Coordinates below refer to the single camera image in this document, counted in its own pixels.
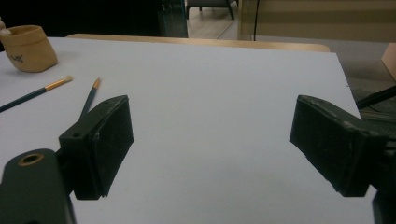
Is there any light wooden box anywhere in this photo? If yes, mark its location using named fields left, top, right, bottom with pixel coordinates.
left=380, top=42, right=396, bottom=82

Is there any beige brush pot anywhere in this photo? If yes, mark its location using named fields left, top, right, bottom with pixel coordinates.
left=0, top=24, right=59, bottom=74

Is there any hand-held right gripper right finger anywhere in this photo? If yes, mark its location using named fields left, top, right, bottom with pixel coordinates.
left=289, top=94, right=390, bottom=198

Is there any white board sheet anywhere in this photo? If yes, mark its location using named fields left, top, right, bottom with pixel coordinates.
left=0, top=36, right=377, bottom=224

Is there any wooden table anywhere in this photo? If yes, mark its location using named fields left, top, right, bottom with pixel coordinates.
left=65, top=33, right=331, bottom=53

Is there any long dark-handled paintbrush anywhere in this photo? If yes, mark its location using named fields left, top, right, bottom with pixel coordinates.
left=0, top=75, right=74, bottom=114

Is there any black hanging cable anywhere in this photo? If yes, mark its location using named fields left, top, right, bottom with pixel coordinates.
left=252, top=0, right=261, bottom=42

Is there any small cream toy figure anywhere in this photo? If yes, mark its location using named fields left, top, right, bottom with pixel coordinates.
left=0, top=17, right=13, bottom=36

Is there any short dark-handled paintbrush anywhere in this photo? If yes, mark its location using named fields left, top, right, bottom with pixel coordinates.
left=79, top=77, right=102, bottom=119

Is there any dark cabinet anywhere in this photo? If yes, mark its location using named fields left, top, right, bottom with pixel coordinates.
left=157, top=0, right=189, bottom=39

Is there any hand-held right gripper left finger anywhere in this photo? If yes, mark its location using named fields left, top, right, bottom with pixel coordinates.
left=58, top=94, right=135, bottom=201

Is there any black tripod stand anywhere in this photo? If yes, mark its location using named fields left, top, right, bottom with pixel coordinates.
left=355, top=85, right=396, bottom=110

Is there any dark chair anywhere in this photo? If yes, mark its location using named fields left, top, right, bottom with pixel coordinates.
left=185, top=0, right=236, bottom=21

